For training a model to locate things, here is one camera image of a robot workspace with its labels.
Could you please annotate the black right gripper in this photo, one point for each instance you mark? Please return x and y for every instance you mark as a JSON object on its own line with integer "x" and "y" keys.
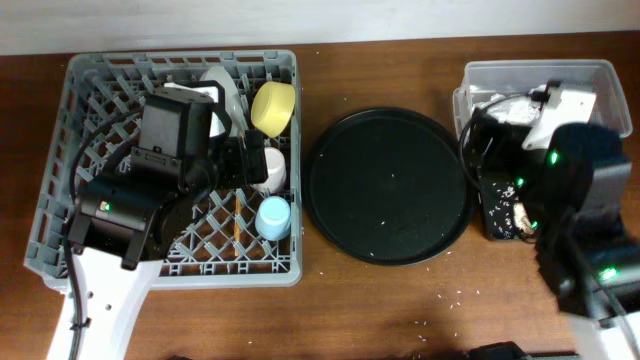
{"x": 507, "y": 139}

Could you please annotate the wooden chopstick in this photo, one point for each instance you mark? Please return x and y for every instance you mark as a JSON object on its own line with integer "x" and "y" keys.
{"x": 237, "y": 216}

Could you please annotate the black rectangular bin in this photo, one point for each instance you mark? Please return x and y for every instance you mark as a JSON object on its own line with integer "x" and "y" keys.
{"x": 500, "y": 175}

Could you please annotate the yellow bowl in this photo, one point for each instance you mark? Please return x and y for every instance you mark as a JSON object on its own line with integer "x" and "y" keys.
{"x": 273, "y": 107}

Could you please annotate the pink cup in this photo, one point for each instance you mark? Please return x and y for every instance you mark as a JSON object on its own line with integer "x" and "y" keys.
{"x": 276, "y": 170}

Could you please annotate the grey plastic dishwasher rack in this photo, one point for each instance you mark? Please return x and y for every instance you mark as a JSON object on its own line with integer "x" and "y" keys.
{"x": 99, "y": 86}

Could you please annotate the food scraps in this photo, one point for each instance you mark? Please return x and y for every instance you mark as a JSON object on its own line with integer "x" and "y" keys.
{"x": 505, "y": 217}

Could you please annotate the white plate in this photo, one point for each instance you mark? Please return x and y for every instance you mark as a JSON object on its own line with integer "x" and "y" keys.
{"x": 232, "y": 98}

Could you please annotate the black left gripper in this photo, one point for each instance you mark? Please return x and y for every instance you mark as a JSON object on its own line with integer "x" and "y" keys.
{"x": 237, "y": 174}

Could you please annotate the crumpled white paper waste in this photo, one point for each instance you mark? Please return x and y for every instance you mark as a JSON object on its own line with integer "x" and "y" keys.
{"x": 514, "y": 109}

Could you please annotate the clear plastic waste bin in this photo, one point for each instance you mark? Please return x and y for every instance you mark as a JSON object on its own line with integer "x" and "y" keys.
{"x": 484, "y": 80}

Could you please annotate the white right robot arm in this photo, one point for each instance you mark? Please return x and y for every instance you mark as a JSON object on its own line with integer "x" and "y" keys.
{"x": 571, "y": 192}

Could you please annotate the blue cup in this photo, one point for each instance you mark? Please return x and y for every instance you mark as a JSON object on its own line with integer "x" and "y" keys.
{"x": 273, "y": 218}

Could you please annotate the round black tray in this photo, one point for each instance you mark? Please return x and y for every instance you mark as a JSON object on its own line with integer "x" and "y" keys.
{"x": 384, "y": 186}

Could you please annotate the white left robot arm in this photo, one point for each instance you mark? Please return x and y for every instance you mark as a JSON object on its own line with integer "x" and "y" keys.
{"x": 120, "y": 234}

